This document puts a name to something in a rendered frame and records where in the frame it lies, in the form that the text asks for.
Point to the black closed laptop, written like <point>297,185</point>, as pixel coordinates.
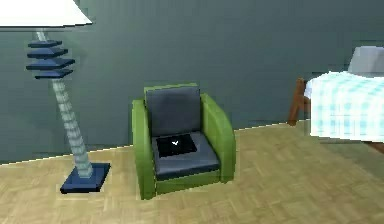
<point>176,145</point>

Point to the green armchair with grey cushions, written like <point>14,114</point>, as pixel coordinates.
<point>213,130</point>

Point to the floor lamp with white shade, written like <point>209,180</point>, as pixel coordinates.
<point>68,117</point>

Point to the bed with checked blue cover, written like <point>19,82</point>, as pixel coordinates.
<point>346,106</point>

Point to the grey pillow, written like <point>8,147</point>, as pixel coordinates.
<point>366,60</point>

